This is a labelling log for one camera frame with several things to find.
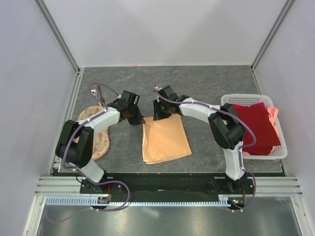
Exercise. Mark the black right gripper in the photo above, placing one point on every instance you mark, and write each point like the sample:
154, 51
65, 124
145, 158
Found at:
157, 115

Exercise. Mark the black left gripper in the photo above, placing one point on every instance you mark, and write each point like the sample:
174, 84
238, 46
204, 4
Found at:
139, 120

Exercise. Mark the peach cloth napkin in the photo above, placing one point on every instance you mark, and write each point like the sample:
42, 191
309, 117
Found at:
164, 140

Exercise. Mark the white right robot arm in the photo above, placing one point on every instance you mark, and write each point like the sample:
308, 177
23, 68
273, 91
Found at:
227, 128

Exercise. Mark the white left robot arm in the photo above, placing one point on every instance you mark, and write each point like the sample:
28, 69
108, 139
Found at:
75, 144

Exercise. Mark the floral oven mitt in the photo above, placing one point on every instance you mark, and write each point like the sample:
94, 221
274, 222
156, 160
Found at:
101, 142

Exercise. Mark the metal spoon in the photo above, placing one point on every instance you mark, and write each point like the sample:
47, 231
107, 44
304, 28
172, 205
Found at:
94, 93

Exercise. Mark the red cloth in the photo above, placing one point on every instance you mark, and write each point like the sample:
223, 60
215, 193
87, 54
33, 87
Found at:
256, 127

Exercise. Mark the pink cloth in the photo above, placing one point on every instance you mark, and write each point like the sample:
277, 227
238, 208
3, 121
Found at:
274, 115

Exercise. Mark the white perforated plastic basket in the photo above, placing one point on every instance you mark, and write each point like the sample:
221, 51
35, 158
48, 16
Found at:
261, 116

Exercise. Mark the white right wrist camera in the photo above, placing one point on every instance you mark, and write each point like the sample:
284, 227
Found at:
157, 87

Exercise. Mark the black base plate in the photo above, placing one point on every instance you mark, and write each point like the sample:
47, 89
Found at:
168, 186

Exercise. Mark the grey slotted cable duct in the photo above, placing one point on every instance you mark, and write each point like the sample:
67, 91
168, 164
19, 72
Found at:
96, 201

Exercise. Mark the aluminium frame post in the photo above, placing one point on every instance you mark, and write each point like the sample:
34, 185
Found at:
57, 34
272, 32

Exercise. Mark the right aluminium frame post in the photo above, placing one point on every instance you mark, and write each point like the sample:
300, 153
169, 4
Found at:
272, 32

